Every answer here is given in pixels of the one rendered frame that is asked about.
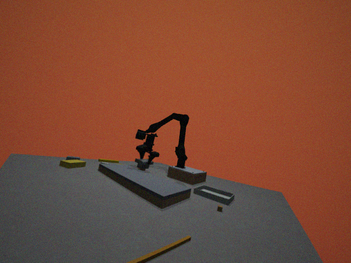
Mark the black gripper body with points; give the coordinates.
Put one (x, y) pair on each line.
(152, 154)

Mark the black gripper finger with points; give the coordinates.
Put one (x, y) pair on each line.
(142, 154)
(150, 159)

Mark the yellow flat block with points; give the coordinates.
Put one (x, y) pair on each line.
(72, 163)

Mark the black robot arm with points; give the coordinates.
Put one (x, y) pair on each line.
(180, 150)

